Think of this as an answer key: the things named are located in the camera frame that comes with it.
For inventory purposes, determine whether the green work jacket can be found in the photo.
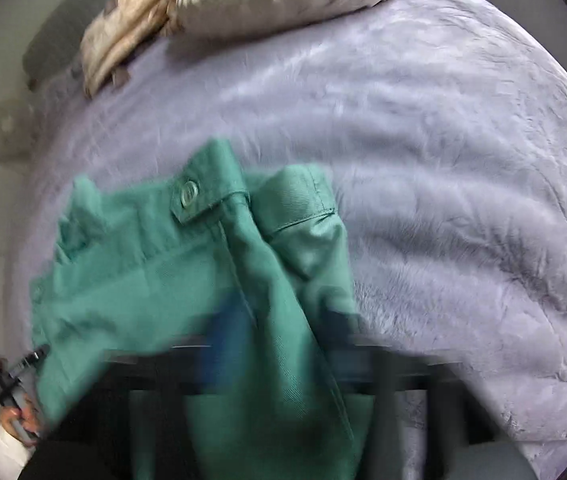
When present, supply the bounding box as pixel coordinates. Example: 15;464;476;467
30;138;379;480

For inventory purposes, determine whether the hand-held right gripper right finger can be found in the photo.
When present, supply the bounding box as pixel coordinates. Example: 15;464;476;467
331;310;469;480

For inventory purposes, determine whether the grey headboard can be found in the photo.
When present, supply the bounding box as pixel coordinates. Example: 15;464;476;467
21;20;94;91

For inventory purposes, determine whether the person's left hand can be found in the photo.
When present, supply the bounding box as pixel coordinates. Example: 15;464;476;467
0;394;43;443

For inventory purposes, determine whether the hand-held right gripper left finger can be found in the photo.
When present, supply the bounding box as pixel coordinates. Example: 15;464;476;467
108;305;252;480

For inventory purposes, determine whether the beige crumpled quilt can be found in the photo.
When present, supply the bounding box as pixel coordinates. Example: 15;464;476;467
80;0;209;100

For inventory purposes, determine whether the lavender plush bed blanket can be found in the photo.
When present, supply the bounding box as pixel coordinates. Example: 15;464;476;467
11;0;567;466

